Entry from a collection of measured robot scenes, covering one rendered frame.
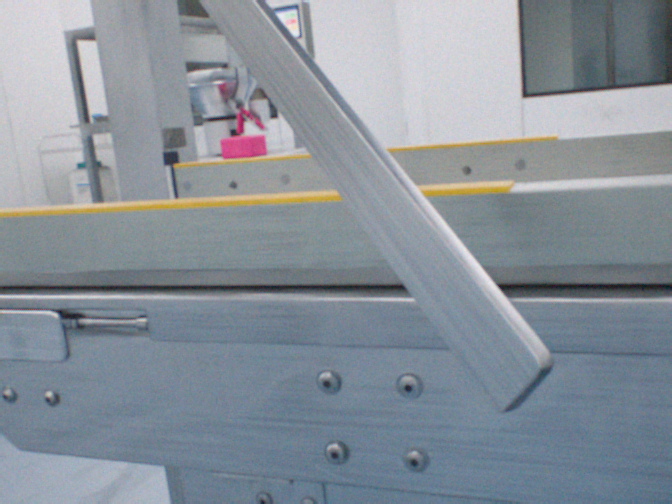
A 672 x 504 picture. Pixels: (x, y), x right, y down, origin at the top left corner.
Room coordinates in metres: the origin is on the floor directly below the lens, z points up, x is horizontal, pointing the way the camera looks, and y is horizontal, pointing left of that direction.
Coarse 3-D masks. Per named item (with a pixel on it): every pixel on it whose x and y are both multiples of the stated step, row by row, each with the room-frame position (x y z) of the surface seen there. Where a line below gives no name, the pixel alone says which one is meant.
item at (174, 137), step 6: (180, 126) 0.70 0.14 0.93; (168, 132) 0.69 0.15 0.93; (174, 132) 0.68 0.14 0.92; (180, 132) 0.69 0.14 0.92; (168, 138) 0.68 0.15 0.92; (174, 138) 0.68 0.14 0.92; (180, 138) 0.69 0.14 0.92; (168, 144) 0.69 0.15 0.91; (174, 144) 0.68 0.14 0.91; (180, 144) 0.69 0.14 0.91; (186, 144) 0.70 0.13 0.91
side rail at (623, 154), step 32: (288, 160) 0.62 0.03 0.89; (416, 160) 0.58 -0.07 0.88; (448, 160) 0.57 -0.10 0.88; (480, 160) 0.56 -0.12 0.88; (512, 160) 0.55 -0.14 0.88; (544, 160) 0.54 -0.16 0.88; (576, 160) 0.53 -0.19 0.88; (608, 160) 0.53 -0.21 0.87; (640, 160) 0.52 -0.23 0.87; (192, 192) 0.66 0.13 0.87; (224, 192) 0.65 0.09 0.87; (256, 192) 0.64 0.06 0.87; (288, 192) 0.62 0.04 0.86
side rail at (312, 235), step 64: (512, 192) 0.29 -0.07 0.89; (576, 192) 0.28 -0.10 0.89; (640, 192) 0.27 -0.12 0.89; (0, 256) 0.39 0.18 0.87; (64, 256) 0.38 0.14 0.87; (128, 256) 0.36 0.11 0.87; (192, 256) 0.35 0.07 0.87; (256, 256) 0.33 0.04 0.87; (320, 256) 0.32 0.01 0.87; (512, 256) 0.29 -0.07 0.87; (576, 256) 0.28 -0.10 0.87; (640, 256) 0.27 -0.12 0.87
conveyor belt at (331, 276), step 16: (0, 272) 0.42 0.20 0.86; (16, 272) 0.41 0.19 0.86; (32, 272) 0.41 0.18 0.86; (48, 272) 0.40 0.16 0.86; (64, 272) 0.40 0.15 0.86; (80, 272) 0.39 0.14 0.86; (96, 272) 0.39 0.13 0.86; (112, 272) 0.38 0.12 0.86; (128, 272) 0.38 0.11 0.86; (144, 272) 0.38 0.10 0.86; (160, 272) 0.37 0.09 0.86; (176, 272) 0.37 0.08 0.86; (192, 272) 0.37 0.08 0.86; (208, 272) 0.36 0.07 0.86; (224, 272) 0.36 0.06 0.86; (240, 272) 0.36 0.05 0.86; (256, 272) 0.35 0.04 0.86; (272, 272) 0.35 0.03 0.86; (288, 272) 0.35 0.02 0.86; (304, 272) 0.34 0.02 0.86; (320, 272) 0.34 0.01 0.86; (336, 272) 0.34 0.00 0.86; (352, 272) 0.33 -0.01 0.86; (368, 272) 0.33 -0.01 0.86; (384, 272) 0.33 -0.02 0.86; (496, 272) 0.31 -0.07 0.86; (512, 272) 0.30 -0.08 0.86; (528, 272) 0.30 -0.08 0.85; (544, 272) 0.30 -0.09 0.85; (560, 272) 0.30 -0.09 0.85; (576, 272) 0.29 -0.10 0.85; (592, 272) 0.29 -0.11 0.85; (608, 272) 0.29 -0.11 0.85; (624, 272) 0.29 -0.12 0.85; (640, 272) 0.29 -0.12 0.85; (656, 272) 0.28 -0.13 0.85
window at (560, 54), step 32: (544, 0) 5.10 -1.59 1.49; (576, 0) 5.01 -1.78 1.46; (608, 0) 4.91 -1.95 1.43; (640, 0) 4.83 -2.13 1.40; (544, 32) 5.11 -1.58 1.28; (576, 32) 5.01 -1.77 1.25; (608, 32) 4.92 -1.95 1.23; (640, 32) 4.83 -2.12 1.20; (544, 64) 5.11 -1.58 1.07; (576, 64) 5.01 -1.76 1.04; (608, 64) 4.92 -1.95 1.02; (640, 64) 4.83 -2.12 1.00
